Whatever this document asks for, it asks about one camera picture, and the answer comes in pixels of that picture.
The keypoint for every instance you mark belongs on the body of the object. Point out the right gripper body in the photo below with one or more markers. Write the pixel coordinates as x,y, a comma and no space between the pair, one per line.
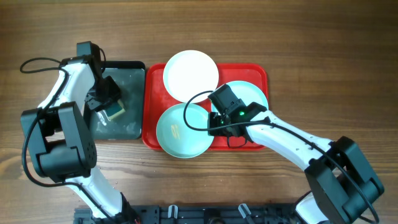
216,120

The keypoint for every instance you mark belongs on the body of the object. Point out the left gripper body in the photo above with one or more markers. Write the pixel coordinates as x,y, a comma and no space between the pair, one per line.
103,93

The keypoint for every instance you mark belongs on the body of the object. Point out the green yellow sponge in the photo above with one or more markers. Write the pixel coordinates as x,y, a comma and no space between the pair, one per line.
114,110

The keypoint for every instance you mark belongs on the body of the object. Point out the light blue plate front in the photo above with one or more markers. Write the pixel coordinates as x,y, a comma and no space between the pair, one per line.
176,138

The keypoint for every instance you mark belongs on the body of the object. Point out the light blue plate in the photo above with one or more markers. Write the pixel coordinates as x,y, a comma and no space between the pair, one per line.
176,138
248,92

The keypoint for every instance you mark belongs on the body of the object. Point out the white round plate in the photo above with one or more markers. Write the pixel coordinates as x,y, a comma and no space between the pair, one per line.
189,74

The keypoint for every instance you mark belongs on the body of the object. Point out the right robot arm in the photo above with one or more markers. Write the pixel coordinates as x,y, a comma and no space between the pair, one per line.
343,184

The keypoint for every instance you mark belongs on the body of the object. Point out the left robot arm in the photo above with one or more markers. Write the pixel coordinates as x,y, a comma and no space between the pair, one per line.
59,150

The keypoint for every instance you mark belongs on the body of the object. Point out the black metal tray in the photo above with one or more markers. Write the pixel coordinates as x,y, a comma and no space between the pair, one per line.
130,76

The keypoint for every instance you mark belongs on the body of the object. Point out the light blue plate right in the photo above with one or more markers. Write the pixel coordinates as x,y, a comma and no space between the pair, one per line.
248,92

